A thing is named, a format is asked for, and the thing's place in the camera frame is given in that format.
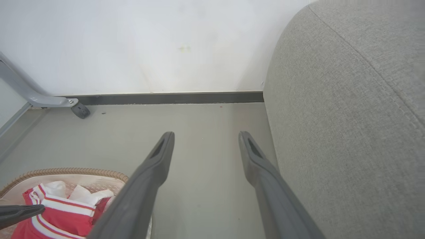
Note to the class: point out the beige perforated laundry basket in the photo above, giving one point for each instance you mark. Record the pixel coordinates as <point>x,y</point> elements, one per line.
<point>83,177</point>

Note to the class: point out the dark wall baseboard strip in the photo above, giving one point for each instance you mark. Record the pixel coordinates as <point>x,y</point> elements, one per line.
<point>166,98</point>

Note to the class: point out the grey fabric sofa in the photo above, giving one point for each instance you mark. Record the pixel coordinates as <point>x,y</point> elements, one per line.
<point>348,132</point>

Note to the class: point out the grey partition bottom rail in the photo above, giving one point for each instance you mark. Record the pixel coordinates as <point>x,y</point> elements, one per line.
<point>13,121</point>

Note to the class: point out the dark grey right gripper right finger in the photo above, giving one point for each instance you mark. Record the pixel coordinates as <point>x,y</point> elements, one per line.
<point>275,199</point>

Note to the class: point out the grey metal partition frame leg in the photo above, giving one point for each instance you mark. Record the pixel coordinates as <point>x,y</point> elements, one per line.
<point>23,88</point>

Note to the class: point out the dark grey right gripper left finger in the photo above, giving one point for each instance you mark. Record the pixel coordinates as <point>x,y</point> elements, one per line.
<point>139,196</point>

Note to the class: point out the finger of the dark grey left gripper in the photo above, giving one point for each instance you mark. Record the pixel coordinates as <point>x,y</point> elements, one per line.
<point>16,213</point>

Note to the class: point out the red and white striped garment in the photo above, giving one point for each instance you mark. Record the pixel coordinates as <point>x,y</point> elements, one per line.
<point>66,219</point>

